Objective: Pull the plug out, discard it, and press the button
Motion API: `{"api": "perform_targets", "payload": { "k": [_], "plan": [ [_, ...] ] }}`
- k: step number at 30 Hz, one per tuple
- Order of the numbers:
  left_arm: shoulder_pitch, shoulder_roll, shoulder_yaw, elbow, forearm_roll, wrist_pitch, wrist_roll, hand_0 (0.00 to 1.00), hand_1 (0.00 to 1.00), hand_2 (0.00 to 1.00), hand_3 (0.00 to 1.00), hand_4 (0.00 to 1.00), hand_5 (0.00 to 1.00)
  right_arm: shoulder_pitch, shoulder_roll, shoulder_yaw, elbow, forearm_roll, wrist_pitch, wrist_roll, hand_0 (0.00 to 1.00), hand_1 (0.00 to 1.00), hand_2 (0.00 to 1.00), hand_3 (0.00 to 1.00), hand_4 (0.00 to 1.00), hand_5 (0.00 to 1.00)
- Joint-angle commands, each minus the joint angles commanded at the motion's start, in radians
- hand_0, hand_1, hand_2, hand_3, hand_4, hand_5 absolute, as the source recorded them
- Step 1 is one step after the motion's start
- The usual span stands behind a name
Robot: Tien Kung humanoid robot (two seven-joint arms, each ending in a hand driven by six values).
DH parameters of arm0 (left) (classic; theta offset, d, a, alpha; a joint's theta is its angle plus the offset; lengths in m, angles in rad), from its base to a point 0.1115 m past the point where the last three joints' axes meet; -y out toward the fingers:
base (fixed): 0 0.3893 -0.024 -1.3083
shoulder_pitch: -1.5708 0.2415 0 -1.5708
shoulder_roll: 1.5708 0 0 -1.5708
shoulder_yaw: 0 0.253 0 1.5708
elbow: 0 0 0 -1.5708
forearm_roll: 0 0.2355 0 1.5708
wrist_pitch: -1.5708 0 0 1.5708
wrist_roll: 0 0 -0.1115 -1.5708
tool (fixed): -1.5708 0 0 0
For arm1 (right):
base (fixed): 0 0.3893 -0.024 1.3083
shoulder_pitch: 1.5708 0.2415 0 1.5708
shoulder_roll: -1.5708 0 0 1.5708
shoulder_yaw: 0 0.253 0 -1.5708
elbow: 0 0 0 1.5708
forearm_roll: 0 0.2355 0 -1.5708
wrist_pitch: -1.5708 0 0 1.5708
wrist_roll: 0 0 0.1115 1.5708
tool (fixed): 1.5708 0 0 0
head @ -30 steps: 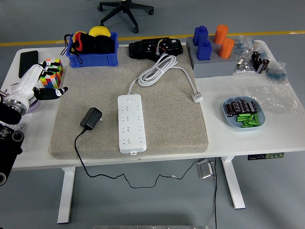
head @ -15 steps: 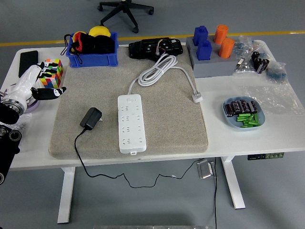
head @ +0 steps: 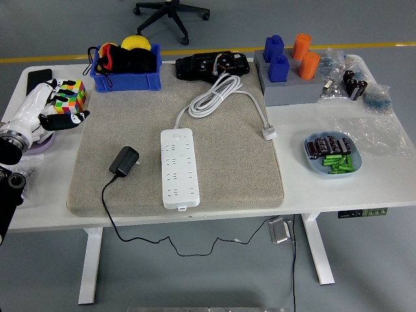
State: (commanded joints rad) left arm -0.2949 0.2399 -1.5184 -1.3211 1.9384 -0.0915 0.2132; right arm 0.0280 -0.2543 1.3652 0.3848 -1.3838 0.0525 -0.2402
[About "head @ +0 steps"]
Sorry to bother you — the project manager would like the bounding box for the multicoloured puzzle cube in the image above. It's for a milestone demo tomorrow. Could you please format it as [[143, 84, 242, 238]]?
[[53, 80, 88, 114]]

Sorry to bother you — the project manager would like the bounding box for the black office chair base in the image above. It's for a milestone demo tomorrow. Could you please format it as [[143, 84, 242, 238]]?
[[132, 0, 211, 46]]

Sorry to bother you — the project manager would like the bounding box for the black electronic device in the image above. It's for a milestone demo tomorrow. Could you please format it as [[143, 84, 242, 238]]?
[[175, 50, 251, 82]]

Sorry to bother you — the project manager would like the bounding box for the silver floor socket box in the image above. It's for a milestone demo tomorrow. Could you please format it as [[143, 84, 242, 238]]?
[[268, 216, 295, 244]]

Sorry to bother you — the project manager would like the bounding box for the black table control panel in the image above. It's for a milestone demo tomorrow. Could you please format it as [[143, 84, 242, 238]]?
[[337, 207, 389, 219]]

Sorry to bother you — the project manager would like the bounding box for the black red drawstring pouch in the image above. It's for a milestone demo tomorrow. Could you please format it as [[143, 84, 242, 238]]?
[[83, 42, 157, 88]]

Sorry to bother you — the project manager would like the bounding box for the purple plate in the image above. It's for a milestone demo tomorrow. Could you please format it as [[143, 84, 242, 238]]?
[[24, 133, 55, 155]]

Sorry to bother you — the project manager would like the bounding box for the black smartphone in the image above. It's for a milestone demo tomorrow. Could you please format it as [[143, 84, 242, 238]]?
[[27, 68, 53, 95]]

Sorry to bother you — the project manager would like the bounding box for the clear bag of metal parts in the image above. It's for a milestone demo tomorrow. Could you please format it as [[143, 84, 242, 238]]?
[[317, 48, 368, 105]]

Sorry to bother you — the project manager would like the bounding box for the white power strip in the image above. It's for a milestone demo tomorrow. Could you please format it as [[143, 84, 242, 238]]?
[[160, 127, 201, 211]]

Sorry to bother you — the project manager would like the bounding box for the clear bag of metal nuts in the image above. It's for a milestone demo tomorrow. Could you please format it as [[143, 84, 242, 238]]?
[[12, 154, 45, 199]]

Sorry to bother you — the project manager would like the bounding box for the thin black adapter cord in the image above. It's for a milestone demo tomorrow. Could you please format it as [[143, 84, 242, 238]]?
[[101, 174, 283, 257]]

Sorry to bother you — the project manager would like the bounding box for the yellow ball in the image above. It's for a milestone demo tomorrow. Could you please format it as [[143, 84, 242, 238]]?
[[120, 34, 152, 52]]

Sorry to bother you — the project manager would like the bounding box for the pile of black capacitors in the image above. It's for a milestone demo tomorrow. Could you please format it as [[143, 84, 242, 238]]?
[[306, 135, 352, 160]]

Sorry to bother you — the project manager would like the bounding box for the blue plastic block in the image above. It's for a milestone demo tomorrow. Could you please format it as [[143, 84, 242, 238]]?
[[268, 54, 290, 83], [263, 34, 285, 64]]

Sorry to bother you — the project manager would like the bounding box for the light blue plate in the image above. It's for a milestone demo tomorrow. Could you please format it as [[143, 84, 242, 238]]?
[[303, 131, 363, 179]]

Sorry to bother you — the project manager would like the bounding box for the grey block holder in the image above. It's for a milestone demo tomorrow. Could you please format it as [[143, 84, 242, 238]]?
[[253, 48, 329, 107]]

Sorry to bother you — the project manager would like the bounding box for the white power strip cable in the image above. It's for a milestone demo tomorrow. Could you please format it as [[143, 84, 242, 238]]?
[[174, 73, 278, 141]]

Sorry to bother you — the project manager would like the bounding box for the grey-brown mat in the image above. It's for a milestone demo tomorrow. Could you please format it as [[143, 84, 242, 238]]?
[[66, 61, 285, 218]]

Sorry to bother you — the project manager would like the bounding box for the white table leg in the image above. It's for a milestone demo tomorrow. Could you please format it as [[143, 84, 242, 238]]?
[[77, 227, 104, 306], [300, 213, 335, 286]]

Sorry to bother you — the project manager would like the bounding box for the empty clear plastic bag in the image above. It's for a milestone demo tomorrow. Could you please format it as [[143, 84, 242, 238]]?
[[328, 112, 415, 159]]

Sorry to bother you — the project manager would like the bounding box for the orange plastic cylinder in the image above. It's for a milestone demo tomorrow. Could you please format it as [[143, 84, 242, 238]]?
[[291, 32, 312, 61], [298, 51, 321, 81]]

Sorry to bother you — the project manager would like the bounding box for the black floor cable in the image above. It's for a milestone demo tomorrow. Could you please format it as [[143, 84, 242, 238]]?
[[291, 214, 298, 312]]

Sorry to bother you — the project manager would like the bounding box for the pile of green batteries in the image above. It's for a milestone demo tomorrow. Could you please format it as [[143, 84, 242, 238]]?
[[320, 154, 354, 175]]

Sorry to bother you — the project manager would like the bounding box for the clear bag of blue resistors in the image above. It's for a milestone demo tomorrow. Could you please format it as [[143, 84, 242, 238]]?
[[361, 83, 393, 115]]

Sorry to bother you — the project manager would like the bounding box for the blue plastic bin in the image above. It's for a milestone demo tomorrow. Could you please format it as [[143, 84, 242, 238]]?
[[89, 44, 163, 92]]

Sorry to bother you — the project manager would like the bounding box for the bundle of black capacitors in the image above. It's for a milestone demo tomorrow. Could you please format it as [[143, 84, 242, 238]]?
[[343, 70, 369, 101]]

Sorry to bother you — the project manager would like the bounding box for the black plug adapter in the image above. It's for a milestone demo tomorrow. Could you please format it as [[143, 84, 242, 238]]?
[[109, 146, 140, 179]]

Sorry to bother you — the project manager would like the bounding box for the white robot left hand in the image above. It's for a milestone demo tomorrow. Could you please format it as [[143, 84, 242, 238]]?
[[6, 79, 90, 144]]

